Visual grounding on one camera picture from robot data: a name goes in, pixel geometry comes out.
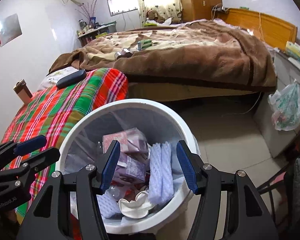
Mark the purple milk carton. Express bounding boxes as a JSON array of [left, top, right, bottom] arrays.
[[120, 127, 148, 156]]

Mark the white foam fruit net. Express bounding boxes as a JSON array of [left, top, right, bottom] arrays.
[[148, 141, 174, 205]]

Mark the patterned paper cup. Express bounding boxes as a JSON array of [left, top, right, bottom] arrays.
[[118, 191, 156, 219]]

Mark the white round trash bin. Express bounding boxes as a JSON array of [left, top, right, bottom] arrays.
[[56, 99, 200, 235]]

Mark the plaid red green tablecloth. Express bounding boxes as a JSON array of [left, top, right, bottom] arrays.
[[1, 67, 129, 218]]

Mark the brown beige thermos cup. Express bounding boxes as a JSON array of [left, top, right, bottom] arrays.
[[13, 79, 33, 105]]

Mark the floral white pillow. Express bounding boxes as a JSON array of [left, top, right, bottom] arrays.
[[37, 66, 78, 91]]

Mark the dark blue glasses case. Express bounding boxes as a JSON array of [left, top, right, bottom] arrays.
[[56, 69, 87, 89]]

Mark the white side cabinet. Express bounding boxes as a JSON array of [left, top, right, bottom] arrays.
[[253, 48, 300, 158]]

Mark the green white plastic bag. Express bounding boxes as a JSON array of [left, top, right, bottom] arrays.
[[268, 79, 300, 131]]

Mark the small toy on blanket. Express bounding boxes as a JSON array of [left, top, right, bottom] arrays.
[[114, 48, 133, 60]]

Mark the small green box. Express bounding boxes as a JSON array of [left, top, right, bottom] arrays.
[[137, 40, 152, 51]]

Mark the small window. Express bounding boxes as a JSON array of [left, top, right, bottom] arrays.
[[107, 0, 139, 16]]

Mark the brown teddy bear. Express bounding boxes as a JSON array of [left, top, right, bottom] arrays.
[[146, 9, 166, 23]]

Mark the brown fleece blanket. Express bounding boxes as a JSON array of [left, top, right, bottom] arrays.
[[50, 20, 277, 92]]

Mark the wooden headboard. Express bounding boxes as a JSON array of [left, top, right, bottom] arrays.
[[216, 8, 298, 50]]

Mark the silver wall poster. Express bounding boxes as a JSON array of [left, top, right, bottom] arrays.
[[0, 14, 22, 47]]

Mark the cluttered wall shelf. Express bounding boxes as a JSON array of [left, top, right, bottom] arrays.
[[77, 21, 116, 47]]

